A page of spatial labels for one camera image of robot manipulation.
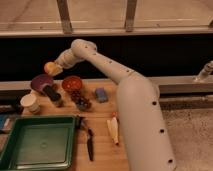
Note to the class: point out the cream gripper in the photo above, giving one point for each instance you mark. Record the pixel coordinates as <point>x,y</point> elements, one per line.
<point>58,67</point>

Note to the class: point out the red yellow apple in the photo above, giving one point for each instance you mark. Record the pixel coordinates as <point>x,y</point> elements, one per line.
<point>51,69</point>

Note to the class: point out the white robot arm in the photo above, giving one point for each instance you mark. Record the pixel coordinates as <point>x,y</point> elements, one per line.
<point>145,135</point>

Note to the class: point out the red bowl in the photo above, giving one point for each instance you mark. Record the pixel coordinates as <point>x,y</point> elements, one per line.
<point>72,83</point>

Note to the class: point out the purple bowl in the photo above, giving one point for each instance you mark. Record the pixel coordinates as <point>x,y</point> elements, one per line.
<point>39,81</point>

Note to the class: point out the bunch of dark grapes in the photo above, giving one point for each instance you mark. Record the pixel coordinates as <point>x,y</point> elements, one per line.
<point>80,101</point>

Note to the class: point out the white paper cup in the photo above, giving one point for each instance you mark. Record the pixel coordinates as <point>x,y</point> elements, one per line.
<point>30,103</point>

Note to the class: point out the blue sponge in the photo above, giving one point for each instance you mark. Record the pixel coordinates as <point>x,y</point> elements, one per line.
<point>101,95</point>

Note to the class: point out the black kitchen knife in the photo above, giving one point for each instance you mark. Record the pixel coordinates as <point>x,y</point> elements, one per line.
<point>90,144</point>

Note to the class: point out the blue object at left edge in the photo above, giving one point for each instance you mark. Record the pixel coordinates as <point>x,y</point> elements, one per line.
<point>4,124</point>

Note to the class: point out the green plastic tray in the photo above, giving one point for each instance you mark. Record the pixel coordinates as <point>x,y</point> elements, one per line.
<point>39,144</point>

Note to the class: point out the wooden cutting board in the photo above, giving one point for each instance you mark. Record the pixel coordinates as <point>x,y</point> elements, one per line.
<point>107,155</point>

